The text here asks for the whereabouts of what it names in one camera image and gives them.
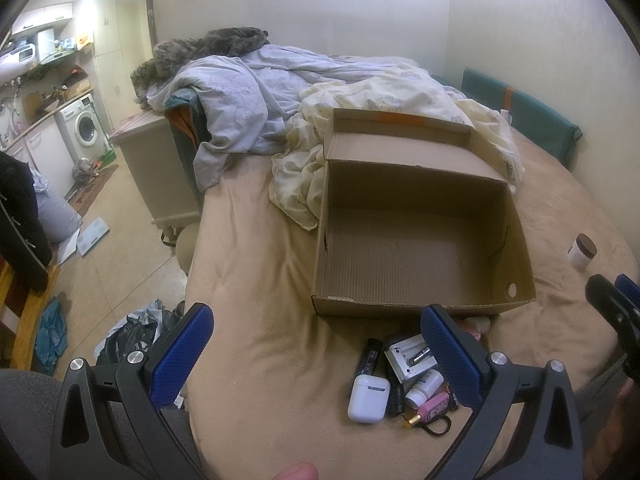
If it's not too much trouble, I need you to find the small white bottle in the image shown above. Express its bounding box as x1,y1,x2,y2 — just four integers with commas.
405,370,444,410

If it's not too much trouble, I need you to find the white earbuds case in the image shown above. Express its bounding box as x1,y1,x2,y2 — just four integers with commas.
347,374,390,425

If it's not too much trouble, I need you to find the black lighter with red print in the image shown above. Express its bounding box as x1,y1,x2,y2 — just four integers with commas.
354,338,383,380

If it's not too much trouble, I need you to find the person right hand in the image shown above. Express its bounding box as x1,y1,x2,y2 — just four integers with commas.
584,379,639,479

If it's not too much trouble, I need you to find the person left hand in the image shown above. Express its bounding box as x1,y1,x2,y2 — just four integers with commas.
272,462,319,480

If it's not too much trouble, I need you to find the black plastic bag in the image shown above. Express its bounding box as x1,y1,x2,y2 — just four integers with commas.
94,299,184,365

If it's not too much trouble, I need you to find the white jar brown lid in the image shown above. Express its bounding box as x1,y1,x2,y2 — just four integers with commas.
566,233,598,272

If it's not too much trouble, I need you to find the tan bed sheet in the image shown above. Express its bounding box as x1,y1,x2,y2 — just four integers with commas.
186,136,639,479

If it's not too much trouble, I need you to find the wooden chair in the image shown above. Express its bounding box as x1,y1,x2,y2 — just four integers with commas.
1,258,60,370

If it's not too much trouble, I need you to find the teal cushion headboard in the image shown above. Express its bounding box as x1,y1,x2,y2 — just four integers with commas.
433,68,582,169

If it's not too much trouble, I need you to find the brown cardboard box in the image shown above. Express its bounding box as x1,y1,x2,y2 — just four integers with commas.
311,131,536,318

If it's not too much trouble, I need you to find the black jacket on chair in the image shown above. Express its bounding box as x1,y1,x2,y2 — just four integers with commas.
0,152,52,292

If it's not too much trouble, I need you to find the beige bedside cabinet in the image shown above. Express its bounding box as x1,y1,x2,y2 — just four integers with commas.
111,110,201,247

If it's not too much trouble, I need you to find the cream bear print duvet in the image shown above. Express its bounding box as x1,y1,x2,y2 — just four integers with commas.
269,64,524,231

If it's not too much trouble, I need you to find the white washing machine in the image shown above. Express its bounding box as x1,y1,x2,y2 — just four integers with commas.
55,92,108,162

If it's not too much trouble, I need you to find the lavender blanket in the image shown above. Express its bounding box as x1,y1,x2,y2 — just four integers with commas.
148,44,416,192

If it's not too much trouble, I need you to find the dark fuzzy throw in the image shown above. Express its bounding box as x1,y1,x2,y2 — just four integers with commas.
130,27,269,110

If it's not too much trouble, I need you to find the black hair tie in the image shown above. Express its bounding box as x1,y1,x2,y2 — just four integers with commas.
421,415,454,437

